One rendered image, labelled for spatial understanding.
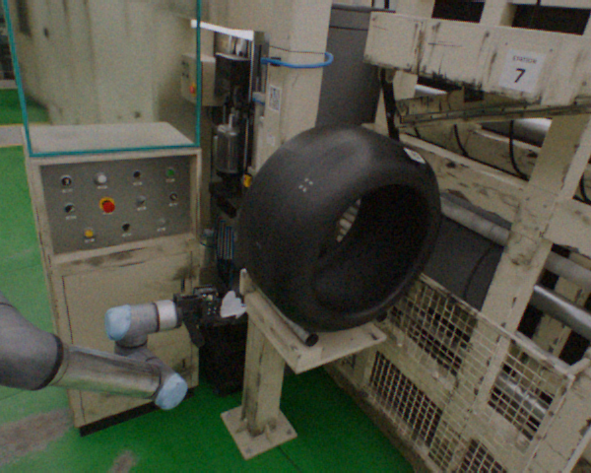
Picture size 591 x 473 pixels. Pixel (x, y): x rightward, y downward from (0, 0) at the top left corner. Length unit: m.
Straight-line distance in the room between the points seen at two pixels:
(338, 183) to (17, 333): 0.71
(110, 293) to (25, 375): 1.04
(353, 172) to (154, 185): 0.88
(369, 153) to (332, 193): 0.15
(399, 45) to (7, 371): 1.20
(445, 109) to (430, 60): 0.20
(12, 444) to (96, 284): 0.88
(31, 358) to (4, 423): 1.67
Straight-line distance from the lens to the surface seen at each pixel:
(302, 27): 1.40
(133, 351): 1.15
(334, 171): 1.09
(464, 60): 1.26
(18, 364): 0.84
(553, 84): 1.16
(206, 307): 1.15
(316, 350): 1.40
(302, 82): 1.42
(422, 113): 1.51
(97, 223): 1.76
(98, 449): 2.28
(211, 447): 2.23
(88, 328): 1.92
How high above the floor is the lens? 1.77
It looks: 27 degrees down
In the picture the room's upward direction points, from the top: 7 degrees clockwise
